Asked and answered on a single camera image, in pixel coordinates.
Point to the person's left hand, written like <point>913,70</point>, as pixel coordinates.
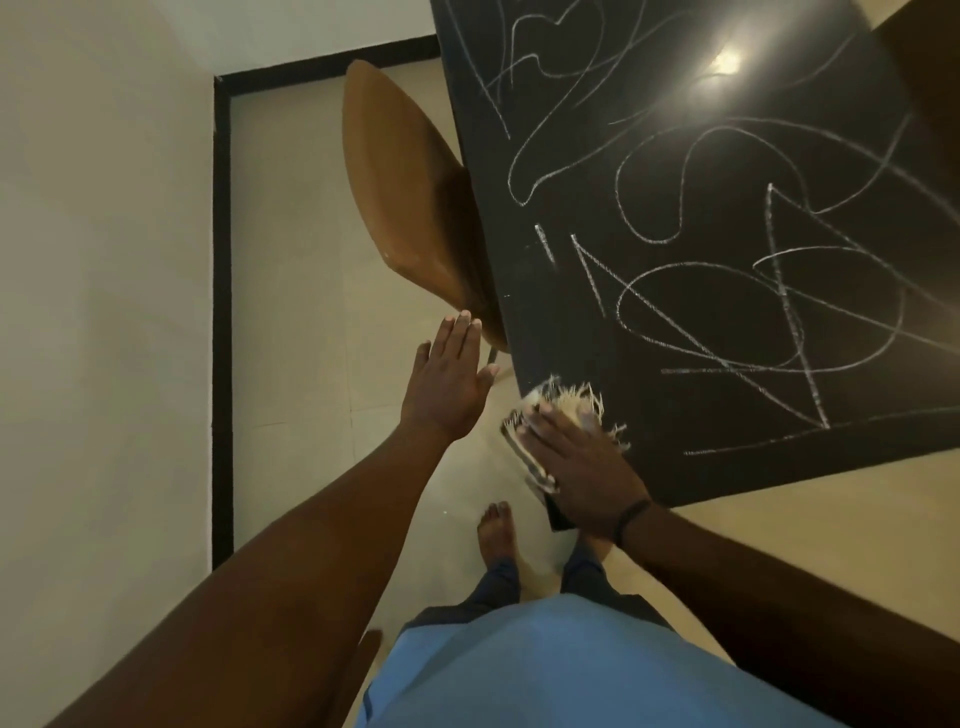
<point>442,390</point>

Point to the person's right hand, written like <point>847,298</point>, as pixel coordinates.
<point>592,480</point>

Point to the striped fringed cloth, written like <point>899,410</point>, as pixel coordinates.
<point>574,405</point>

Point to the tan moulded chair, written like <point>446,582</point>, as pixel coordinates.
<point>405,187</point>
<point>930,75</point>

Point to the person's right forearm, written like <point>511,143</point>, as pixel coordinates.
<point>787,615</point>

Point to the person's left forearm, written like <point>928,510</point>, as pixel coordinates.
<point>285,585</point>

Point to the person's dark trousers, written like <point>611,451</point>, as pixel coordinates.
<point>495,585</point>

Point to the person's blue shirt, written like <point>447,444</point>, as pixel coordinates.
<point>570,667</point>

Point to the black wristband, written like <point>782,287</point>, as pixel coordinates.
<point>631,514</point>

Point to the black chalk-marked table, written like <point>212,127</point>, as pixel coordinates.
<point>675,187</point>

